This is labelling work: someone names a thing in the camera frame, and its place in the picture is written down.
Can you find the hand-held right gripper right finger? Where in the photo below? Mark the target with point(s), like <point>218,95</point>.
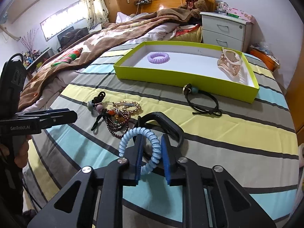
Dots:
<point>166,156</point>

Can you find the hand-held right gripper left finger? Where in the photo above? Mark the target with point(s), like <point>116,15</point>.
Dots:
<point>139,156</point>

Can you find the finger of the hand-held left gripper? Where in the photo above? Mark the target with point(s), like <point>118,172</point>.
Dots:
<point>61,118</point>
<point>54,110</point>

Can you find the black smart band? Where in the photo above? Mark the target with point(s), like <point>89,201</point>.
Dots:
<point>166,121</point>

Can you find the gold hair clip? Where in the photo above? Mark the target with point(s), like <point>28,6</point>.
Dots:
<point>129,104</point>

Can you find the green cardboard box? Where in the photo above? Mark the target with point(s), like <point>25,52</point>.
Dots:
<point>190,80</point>

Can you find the person's left forearm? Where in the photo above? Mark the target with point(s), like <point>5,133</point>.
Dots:
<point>9,194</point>

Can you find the person's left hand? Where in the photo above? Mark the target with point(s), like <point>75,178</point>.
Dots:
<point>22,154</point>

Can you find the brown patterned blanket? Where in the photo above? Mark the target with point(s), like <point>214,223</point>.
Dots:
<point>47,76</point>

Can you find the cluttered side table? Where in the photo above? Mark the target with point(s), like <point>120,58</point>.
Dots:
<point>38,60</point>

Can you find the dried flower branches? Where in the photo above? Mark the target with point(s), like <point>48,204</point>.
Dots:
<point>29,40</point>

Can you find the red green plaid pillow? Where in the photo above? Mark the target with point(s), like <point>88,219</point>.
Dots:
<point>68,55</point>

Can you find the window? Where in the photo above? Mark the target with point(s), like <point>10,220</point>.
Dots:
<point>59,19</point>

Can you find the clear pink hair claw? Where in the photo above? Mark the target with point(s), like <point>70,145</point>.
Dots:
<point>228,66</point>

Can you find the dotted curtain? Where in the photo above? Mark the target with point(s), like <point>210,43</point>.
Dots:
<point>95,4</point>

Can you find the yellow mattress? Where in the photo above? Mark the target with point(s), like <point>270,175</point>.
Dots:
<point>190,36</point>

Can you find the red striped cloth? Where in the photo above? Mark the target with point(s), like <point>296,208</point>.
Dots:
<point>182,29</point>

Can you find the orange box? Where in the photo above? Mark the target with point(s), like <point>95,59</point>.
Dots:
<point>266,59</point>

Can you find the white drawer nightstand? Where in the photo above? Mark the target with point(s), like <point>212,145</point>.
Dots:
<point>220,28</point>

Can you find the power strip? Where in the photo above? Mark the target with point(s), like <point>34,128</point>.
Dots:
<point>142,2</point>

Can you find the wooden headboard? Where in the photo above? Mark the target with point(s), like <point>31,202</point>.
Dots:
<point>166,2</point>

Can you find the brown teddy bear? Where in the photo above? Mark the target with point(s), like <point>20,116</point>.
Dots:
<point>192,2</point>

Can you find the clear glass cup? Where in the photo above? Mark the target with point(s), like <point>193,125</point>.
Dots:
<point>222,7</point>

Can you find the pink floral box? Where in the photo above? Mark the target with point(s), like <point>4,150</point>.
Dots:
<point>244,14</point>

